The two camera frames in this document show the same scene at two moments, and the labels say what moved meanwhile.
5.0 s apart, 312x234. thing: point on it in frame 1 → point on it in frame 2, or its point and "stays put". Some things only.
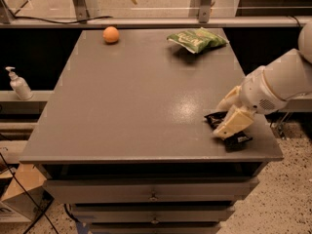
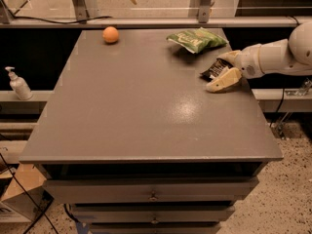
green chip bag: (197, 40) stays put
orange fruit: (110, 34) stays put
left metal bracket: (80, 4) stays put
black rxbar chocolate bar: (233, 142) → (215, 68)
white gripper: (256, 91) → (248, 61)
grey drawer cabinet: (123, 137) stays put
